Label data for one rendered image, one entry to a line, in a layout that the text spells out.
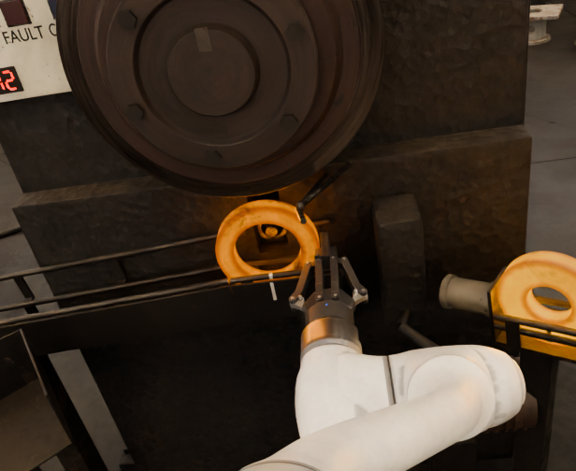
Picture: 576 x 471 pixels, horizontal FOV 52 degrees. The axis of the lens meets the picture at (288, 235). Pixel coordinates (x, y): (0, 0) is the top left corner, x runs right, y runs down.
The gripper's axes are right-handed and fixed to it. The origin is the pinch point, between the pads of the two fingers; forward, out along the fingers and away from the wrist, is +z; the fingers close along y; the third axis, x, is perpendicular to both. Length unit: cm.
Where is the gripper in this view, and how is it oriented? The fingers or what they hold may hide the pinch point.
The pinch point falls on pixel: (325, 249)
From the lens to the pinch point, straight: 104.9
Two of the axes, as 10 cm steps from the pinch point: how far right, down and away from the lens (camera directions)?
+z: 0.2, -6.1, 7.9
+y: 9.9, -1.2, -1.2
